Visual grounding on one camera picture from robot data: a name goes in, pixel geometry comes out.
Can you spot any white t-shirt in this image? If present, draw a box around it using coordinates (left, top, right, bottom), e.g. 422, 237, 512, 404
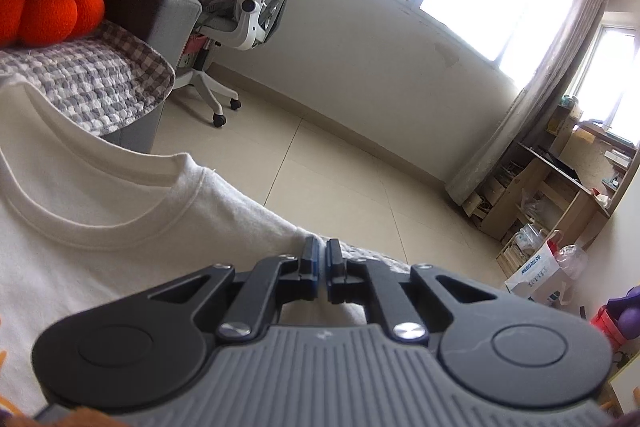
0, 74, 371, 417

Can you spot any white paper shopping bag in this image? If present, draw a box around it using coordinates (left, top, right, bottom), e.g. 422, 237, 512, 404
504, 229, 573, 307

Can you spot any red basket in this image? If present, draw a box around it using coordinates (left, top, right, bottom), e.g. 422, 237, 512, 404
589, 305, 628, 352

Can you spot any purple plush toy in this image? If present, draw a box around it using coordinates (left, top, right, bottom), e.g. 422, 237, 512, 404
606, 286, 640, 340

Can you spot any wooden shelf desk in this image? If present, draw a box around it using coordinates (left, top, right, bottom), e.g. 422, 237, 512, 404
462, 95, 633, 253

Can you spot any grey patterned quilt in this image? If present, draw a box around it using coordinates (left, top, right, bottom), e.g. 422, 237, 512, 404
1, 20, 176, 135

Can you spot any right grey curtain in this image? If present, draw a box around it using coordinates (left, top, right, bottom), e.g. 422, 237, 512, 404
445, 0, 608, 205

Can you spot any white office chair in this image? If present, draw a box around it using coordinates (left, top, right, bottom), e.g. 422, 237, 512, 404
175, 0, 288, 128

